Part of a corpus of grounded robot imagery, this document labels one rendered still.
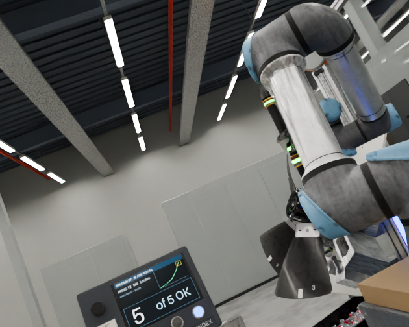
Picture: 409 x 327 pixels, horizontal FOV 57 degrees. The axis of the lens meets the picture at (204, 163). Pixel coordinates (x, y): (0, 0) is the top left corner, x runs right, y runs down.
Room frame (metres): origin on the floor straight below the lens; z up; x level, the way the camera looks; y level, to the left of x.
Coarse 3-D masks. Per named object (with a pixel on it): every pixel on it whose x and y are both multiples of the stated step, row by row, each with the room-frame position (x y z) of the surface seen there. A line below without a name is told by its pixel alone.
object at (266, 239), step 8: (280, 224) 1.64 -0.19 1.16; (272, 232) 1.69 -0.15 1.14; (280, 232) 1.65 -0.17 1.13; (288, 232) 1.62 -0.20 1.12; (264, 240) 1.76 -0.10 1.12; (272, 240) 1.70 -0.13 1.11; (280, 240) 1.66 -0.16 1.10; (288, 240) 1.63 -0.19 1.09; (264, 248) 1.77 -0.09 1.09; (272, 248) 1.72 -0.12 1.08; (280, 248) 1.67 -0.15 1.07; (272, 256) 1.73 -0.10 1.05; (280, 256) 1.69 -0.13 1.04; (272, 264) 1.74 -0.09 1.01; (280, 264) 1.70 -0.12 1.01
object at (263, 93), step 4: (260, 84) 1.42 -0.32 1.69; (260, 88) 1.42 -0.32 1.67; (264, 88) 1.42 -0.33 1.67; (260, 92) 1.42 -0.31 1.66; (264, 92) 1.41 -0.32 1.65; (268, 92) 1.42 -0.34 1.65; (264, 96) 1.41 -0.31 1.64; (268, 96) 1.44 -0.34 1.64; (300, 168) 1.41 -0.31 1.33; (300, 172) 1.42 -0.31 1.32
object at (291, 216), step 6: (294, 192) 1.52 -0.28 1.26; (294, 198) 1.51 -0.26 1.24; (288, 204) 1.55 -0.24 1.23; (294, 204) 1.49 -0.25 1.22; (300, 204) 1.45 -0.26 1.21; (288, 210) 1.54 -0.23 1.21; (294, 210) 1.48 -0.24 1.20; (300, 210) 1.45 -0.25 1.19; (288, 216) 1.51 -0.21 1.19; (294, 216) 1.47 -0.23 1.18; (300, 216) 1.47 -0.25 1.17; (306, 216) 1.47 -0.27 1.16; (300, 222) 1.51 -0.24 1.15; (306, 222) 1.49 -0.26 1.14
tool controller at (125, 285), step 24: (144, 264) 0.87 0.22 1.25; (168, 264) 0.87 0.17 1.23; (192, 264) 0.88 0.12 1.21; (96, 288) 0.83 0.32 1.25; (120, 288) 0.84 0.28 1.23; (144, 288) 0.85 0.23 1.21; (168, 288) 0.85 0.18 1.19; (192, 288) 0.86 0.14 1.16; (96, 312) 0.80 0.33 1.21; (120, 312) 0.82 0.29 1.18; (168, 312) 0.84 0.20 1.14; (216, 312) 0.85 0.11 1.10
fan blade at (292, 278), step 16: (304, 240) 1.45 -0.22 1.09; (320, 240) 1.43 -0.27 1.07; (288, 256) 1.45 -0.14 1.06; (304, 256) 1.42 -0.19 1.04; (320, 256) 1.39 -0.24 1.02; (288, 272) 1.43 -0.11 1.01; (304, 272) 1.39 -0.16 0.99; (320, 272) 1.36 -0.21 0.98; (288, 288) 1.40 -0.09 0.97; (304, 288) 1.36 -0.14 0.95; (320, 288) 1.33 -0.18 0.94
